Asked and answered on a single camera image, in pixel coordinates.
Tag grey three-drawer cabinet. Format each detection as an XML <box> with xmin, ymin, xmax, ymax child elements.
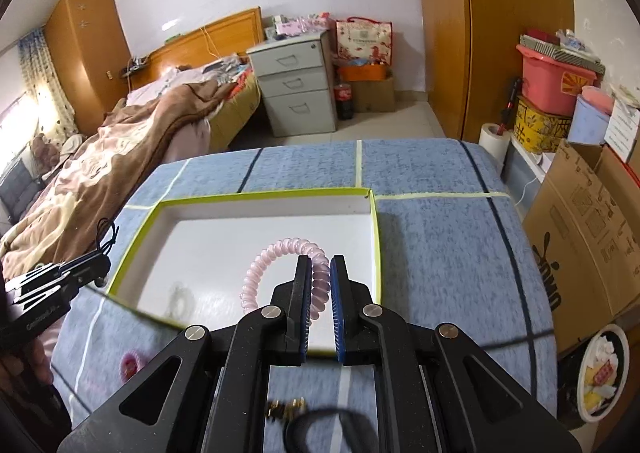
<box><xmin>247</xmin><ymin>31</ymin><xmax>336</xmax><ymax>138</ymax></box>

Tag green white shallow box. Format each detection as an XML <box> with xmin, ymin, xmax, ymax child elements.
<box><xmin>107</xmin><ymin>188</ymin><xmax>382</xmax><ymax>329</ymax></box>

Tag orange box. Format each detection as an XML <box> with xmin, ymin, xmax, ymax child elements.
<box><xmin>337</xmin><ymin>63</ymin><xmax>390</xmax><ymax>83</ymax></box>

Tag large cardboard box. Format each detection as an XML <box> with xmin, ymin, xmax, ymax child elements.
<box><xmin>523</xmin><ymin>140</ymin><xmax>639</xmax><ymax>355</ymax></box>

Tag wooden headboard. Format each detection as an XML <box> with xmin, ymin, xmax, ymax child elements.
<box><xmin>130</xmin><ymin>7</ymin><xmax>265</xmax><ymax>89</ymax></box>

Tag wooden wardrobe left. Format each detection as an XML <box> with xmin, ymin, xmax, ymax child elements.
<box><xmin>44</xmin><ymin>0</ymin><xmax>131</xmax><ymax>137</ymax></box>

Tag wooden wardrobe right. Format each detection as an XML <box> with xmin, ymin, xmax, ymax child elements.
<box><xmin>422</xmin><ymin>0</ymin><xmax>575</xmax><ymax>142</ymax></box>

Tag gold black hair clip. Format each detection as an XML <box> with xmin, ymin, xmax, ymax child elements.
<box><xmin>266</xmin><ymin>398</ymin><xmax>308</xmax><ymax>423</ymax></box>

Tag cola bottle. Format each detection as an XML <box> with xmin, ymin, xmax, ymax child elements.
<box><xmin>334</xmin><ymin>83</ymin><xmax>354</xmax><ymax>121</ymax></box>

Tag trash bin with litter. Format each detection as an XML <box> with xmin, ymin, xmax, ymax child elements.
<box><xmin>556</xmin><ymin>324</ymin><xmax>630</xmax><ymax>430</ymax></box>

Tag pink plastic bin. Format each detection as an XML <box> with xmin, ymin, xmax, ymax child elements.
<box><xmin>516</xmin><ymin>45</ymin><xmax>598</xmax><ymax>117</ymax></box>

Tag black wristband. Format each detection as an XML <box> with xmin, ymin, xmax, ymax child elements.
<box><xmin>282</xmin><ymin>407</ymin><xmax>378</xmax><ymax>452</ymax></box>

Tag floral curtain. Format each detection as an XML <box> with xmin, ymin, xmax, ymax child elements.
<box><xmin>18</xmin><ymin>28</ymin><xmax>79</xmax><ymax>147</ymax></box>

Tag wooden wardrobe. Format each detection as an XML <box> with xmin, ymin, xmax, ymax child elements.
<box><xmin>44</xmin><ymin>0</ymin><xmax>131</xmax><ymax>137</ymax></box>
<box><xmin>422</xmin><ymin>0</ymin><xmax>575</xmax><ymax>142</ymax></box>

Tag pink spiral hair tie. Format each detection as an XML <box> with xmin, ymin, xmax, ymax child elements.
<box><xmin>240</xmin><ymin>236</ymin><xmax>332</xmax><ymax>321</ymax></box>

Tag yellow patterned box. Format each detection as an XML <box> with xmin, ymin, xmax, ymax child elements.
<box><xmin>513</xmin><ymin>96</ymin><xmax>572</xmax><ymax>154</ymax></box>

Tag left hand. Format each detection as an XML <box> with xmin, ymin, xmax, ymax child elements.
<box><xmin>0</xmin><ymin>338</ymin><xmax>53</xmax><ymax>392</ymax></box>

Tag brown blanket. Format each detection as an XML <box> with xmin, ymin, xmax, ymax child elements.
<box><xmin>1</xmin><ymin>78</ymin><xmax>233</xmax><ymax>279</ymax></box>

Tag red white shopping bag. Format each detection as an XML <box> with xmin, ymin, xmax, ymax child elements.
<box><xmin>335</xmin><ymin>17</ymin><xmax>394</xmax><ymax>65</ymax></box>

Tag toilet paper roll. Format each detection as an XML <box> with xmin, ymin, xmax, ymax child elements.
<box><xmin>478</xmin><ymin>123</ymin><xmax>510</xmax><ymax>168</ymax></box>

